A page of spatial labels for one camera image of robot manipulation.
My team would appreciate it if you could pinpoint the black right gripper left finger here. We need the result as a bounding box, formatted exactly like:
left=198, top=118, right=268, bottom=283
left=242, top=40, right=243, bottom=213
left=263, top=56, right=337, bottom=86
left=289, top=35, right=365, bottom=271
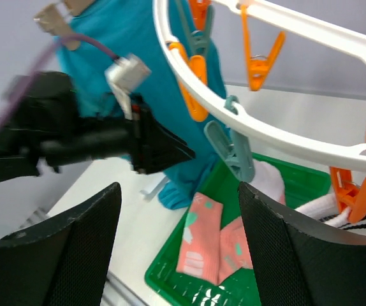
left=0, top=182, right=122, bottom=305

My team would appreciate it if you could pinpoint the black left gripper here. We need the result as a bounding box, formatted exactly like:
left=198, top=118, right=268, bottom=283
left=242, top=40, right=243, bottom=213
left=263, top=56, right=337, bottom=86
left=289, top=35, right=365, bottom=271
left=124, top=93, right=196, bottom=175

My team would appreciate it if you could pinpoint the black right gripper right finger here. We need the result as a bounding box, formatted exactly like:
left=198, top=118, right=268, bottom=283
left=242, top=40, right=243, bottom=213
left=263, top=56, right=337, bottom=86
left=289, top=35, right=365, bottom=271
left=238, top=182, right=366, bottom=305

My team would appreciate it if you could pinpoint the pink patterned sock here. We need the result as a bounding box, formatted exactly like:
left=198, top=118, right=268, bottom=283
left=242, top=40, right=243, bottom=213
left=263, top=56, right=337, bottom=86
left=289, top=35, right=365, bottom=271
left=176, top=193, right=223, bottom=285
left=217, top=159, right=286, bottom=284

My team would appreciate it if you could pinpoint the white striped sock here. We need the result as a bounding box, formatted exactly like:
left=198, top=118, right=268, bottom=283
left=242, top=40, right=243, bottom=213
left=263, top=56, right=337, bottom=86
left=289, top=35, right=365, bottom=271
left=295, top=193, right=366, bottom=236

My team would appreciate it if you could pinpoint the white round clip hanger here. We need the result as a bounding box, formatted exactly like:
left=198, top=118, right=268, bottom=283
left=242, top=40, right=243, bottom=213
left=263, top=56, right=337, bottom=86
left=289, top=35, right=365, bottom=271
left=152, top=0, right=366, bottom=175

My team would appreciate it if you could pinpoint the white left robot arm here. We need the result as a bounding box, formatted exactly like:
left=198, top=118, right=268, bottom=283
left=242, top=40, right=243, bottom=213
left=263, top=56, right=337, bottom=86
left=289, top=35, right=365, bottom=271
left=0, top=71, right=196, bottom=182

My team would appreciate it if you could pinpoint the teal cloth on hanger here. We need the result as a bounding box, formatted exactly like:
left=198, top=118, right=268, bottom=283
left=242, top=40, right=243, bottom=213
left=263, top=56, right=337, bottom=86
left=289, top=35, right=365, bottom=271
left=57, top=1, right=218, bottom=210

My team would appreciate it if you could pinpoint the wooden left clip hanger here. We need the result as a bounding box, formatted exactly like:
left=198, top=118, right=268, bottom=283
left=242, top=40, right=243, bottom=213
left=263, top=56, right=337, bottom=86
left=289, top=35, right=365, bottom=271
left=33, top=0, right=95, bottom=39

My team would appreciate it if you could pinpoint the metal clothes rack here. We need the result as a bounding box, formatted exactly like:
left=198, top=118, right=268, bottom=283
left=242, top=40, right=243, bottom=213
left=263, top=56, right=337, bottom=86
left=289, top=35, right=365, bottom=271
left=139, top=173, right=168, bottom=201

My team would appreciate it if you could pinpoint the green plastic tray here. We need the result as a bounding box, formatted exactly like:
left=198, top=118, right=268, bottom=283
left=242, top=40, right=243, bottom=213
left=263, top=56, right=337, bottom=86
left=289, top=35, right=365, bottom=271
left=145, top=154, right=330, bottom=306

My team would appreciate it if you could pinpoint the teal clothes peg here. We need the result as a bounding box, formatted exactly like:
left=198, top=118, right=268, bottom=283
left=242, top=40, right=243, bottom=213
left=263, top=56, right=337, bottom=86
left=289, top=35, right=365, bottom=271
left=203, top=94, right=256, bottom=184

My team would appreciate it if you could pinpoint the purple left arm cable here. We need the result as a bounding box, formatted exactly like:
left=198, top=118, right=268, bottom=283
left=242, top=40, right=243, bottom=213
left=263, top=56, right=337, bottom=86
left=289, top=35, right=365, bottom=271
left=0, top=33, right=120, bottom=149

